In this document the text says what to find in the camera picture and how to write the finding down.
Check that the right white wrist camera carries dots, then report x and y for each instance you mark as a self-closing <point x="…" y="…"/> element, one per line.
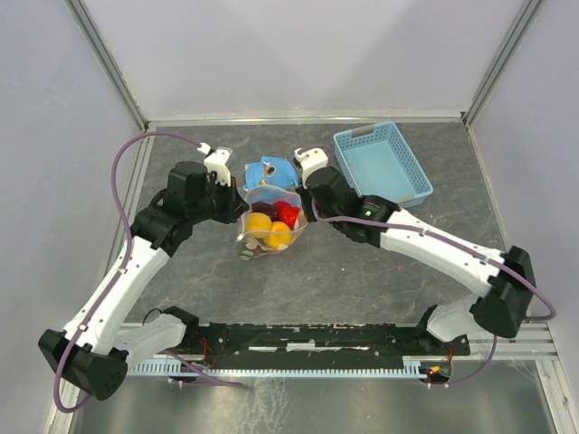
<point x="309" y="161"/>

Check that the red yellow pear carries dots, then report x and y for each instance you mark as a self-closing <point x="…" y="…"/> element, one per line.
<point x="287" y="213"/>

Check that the yellow round fruit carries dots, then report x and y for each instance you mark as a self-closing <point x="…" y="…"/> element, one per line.
<point x="279" y="237"/>

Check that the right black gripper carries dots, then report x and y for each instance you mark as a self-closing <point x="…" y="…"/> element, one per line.
<point x="305" y="196"/>

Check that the light blue plastic basket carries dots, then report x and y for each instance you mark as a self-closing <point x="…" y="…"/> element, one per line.
<point x="377" y="160"/>

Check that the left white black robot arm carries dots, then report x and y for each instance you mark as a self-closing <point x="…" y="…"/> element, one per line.
<point x="91" y="352"/>

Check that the dark red apple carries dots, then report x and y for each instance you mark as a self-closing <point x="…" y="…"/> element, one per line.
<point x="268" y="209"/>

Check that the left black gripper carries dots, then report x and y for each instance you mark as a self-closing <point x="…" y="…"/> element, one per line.
<point x="235" y="203"/>

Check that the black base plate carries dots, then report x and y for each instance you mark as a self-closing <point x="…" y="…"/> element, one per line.
<point x="314" y="347"/>

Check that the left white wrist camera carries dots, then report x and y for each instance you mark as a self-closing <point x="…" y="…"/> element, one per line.
<point x="216" y="162"/>

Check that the small yellow lemon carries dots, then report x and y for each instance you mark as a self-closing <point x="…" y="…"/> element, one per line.
<point x="258" y="224"/>

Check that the blue patterned cloth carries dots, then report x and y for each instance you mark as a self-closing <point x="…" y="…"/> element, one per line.
<point x="271" y="170"/>

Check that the green orange mango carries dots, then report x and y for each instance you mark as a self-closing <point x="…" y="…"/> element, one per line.
<point x="246" y="249"/>

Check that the clear dotted zip bag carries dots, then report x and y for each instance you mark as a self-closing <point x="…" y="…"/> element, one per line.
<point x="270" y="194"/>

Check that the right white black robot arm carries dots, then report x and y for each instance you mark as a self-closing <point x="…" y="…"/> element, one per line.
<point x="499" y="282"/>

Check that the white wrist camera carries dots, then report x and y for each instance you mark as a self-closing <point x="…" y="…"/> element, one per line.
<point x="309" y="161"/>
<point x="216" y="162"/>

